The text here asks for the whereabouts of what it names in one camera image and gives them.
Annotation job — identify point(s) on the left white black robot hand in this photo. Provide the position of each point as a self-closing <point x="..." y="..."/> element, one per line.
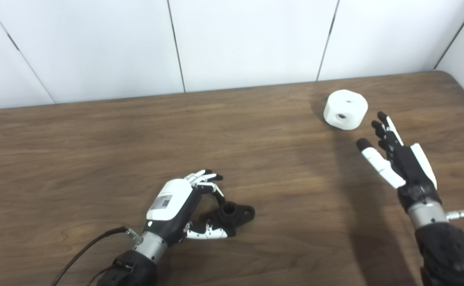
<point x="170" y="202"/>

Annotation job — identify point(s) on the black plastic holder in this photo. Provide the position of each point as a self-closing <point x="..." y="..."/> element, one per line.
<point x="235" y="216"/>

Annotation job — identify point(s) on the round white plastic piece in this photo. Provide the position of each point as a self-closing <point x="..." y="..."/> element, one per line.
<point x="353" y="109"/>

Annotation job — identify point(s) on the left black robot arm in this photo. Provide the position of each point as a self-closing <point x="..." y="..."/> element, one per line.
<point x="136" y="266"/>

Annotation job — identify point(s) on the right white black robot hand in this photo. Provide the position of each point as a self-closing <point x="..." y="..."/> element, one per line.
<point x="410" y="167"/>

